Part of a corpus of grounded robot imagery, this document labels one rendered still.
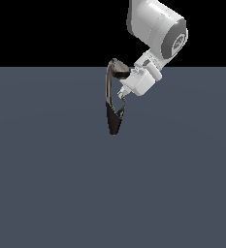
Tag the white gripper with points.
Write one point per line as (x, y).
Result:
(143, 80)

